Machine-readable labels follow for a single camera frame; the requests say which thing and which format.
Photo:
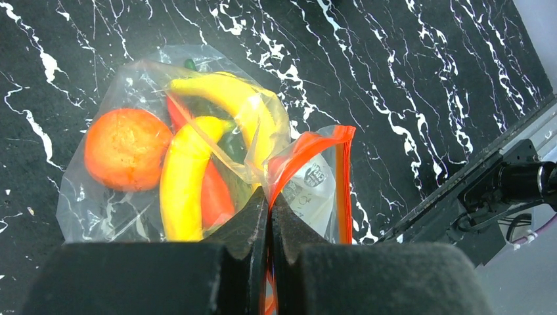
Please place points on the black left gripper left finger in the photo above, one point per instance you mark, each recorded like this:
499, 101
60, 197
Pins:
222, 274

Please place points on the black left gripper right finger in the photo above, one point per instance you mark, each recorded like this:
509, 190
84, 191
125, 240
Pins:
348, 278

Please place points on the orange toy carrot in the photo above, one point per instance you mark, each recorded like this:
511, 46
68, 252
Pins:
216, 202

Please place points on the yellow toy banana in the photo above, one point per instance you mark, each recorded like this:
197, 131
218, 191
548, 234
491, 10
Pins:
248, 104
182, 175

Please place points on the green toy cucumber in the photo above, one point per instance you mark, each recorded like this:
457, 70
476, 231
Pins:
232, 142

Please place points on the clear zip bag orange zipper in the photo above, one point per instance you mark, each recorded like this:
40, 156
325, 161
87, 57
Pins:
312, 173

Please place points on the orange toy fruit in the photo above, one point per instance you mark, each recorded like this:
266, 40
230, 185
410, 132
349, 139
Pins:
124, 149

